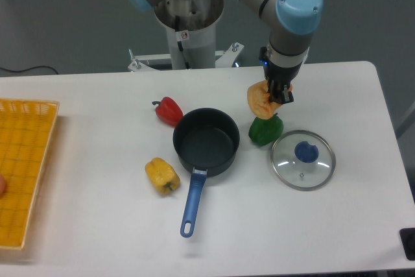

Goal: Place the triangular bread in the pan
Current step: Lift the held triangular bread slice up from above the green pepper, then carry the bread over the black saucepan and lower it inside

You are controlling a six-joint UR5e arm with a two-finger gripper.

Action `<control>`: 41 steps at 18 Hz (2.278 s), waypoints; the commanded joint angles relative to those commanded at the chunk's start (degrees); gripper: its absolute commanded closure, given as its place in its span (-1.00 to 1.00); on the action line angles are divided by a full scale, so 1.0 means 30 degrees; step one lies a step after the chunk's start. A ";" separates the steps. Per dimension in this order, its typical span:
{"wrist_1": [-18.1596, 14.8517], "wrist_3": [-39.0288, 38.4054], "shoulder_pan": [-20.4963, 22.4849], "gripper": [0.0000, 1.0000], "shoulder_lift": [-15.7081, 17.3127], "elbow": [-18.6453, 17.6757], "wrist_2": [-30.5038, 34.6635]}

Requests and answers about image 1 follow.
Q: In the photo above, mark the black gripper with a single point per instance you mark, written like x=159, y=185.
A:
x=280, y=70

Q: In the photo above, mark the glass lid blue knob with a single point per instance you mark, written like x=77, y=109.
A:
x=303, y=160

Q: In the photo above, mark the orange triangle bread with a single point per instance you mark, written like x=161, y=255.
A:
x=258, y=101

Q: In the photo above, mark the yellow bell pepper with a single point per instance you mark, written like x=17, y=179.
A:
x=162, y=176

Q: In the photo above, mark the red bell pepper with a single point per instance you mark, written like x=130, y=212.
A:
x=168, y=111

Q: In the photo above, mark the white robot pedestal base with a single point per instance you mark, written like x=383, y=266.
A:
x=190, y=27

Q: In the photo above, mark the green bell pepper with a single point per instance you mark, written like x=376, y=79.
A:
x=265, y=131

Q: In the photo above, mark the yellow woven basket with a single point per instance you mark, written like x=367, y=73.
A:
x=27, y=127

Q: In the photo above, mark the round bread at edge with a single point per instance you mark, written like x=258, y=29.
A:
x=3, y=185

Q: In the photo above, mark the dark pan blue handle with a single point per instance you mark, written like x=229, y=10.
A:
x=206, y=141

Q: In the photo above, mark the black table corner socket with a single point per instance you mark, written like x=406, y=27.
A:
x=407, y=236

